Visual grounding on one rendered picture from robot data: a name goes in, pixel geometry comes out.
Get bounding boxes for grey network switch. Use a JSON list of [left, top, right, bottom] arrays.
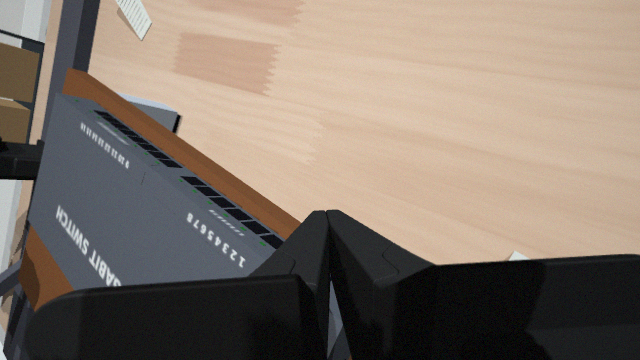
[[28, 92, 285, 290]]

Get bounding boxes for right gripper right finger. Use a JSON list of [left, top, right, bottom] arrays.
[[326, 209, 640, 360]]

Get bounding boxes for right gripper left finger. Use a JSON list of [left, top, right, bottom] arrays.
[[24, 210, 330, 360]]

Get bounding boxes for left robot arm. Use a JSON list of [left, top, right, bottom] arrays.
[[0, 136, 45, 180]]

